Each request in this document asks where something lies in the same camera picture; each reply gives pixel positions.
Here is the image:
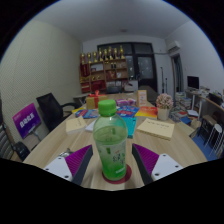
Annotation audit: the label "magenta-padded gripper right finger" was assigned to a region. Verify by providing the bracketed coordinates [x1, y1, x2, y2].
[131, 143, 184, 185]

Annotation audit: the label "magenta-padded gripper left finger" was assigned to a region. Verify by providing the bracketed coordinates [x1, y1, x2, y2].
[43, 144, 94, 187]

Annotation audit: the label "green tea bottle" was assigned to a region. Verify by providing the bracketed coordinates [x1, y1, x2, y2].
[92, 99, 129, 182]

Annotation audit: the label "large beige book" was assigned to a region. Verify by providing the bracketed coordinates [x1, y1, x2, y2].
[135, 117, 176, 141]

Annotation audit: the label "small beige booklet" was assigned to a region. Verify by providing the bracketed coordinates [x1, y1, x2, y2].
[65, 115, 88, 136]

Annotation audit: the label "teal book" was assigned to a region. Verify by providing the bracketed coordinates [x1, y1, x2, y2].
[120, 115, 138, 139]

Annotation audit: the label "white printed document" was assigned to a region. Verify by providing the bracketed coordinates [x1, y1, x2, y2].
[84, 119, 98, 133]

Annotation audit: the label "orange and yellow book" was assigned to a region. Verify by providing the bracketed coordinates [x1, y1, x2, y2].
[134, 105, 159, 120]

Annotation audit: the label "blue and red brochure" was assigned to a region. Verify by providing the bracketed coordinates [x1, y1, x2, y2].
[74, 108, 100, 120]

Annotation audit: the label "blue colourful brochure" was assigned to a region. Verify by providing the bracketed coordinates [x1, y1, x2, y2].
[116, 105, 140, 118]

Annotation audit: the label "yellow paper sheet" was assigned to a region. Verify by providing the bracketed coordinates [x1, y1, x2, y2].
[71, 105, 87, 114]

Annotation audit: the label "black office chair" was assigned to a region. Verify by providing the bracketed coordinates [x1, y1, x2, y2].
[35, 92, 79, 133]

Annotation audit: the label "black bin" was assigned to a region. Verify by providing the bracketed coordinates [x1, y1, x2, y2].
[12, 141, 32, 162]

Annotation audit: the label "pink flowers in white pot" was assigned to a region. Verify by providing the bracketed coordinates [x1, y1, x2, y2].
[155, 93, 174, 122]

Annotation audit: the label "pink box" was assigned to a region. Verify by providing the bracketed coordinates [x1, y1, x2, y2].
[115, 97, 138, 108]

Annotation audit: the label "standing orange card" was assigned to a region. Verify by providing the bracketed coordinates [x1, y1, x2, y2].
[136, 89, 148, 108]

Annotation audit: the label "yellow gift box red ribbon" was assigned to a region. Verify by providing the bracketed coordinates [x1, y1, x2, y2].
[85, 89, 108, 110]

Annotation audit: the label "small white round table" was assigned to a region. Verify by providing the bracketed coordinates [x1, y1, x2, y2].
[73, 93, 91, 106]

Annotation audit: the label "purple sign board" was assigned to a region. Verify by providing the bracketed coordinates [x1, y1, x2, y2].
[12, 102, 42, 140]

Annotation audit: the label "pile of books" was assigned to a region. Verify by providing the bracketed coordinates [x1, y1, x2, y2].
[173, 91, 193, 118]

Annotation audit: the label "grey round armchair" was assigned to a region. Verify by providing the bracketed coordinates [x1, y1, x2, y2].
[138, 85, 160, 103]

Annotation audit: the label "striped chair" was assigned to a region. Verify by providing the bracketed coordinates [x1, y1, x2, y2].
[0, 121, 16, 161]

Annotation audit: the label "white stool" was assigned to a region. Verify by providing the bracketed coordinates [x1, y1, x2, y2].
[204, 123, 224, 154]

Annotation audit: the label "wooden desk with clutter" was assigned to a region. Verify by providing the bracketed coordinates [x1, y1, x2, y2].
[186, 87, 224, 134]

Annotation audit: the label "black monitor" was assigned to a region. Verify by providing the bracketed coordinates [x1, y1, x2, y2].
[186, 75, 200, 90]

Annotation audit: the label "wooden shelf unit with trophies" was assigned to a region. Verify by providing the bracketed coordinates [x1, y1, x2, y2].
[79, 44, 129, 94]

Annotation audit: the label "white air conditioner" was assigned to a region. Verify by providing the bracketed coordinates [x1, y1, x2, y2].
[166, 40, 183, 54]

